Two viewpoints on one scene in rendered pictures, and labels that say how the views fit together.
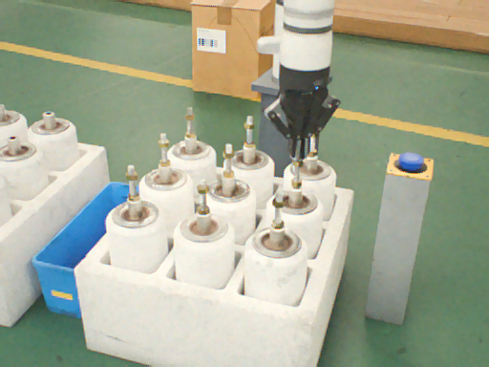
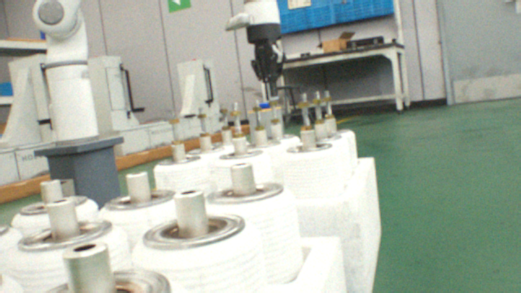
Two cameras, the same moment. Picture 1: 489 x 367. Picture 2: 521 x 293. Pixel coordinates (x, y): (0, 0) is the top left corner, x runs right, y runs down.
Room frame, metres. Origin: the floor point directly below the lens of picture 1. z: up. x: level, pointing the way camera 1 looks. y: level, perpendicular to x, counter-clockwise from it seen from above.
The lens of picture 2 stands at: (0.86, 0.90, 0.34)
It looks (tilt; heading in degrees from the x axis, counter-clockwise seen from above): 6 degrees down; 270
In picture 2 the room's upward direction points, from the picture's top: 8 degrees counter-clockwise
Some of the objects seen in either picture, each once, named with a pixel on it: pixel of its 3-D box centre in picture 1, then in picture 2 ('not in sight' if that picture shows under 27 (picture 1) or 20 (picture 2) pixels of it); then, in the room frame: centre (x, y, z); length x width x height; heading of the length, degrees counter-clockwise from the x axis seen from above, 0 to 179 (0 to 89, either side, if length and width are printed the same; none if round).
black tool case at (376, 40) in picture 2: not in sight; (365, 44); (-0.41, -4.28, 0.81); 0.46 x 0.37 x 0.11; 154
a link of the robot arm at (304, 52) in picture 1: (300, 37); (253, 12); (0.85, -0.08, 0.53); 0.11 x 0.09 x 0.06; 26
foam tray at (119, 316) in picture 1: (228, 264); (273, 225); (0.87, 0.02, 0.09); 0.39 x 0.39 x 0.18; 72
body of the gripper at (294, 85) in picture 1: (303, 87); (264, 45); (0.84, -0.09, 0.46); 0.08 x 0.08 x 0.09
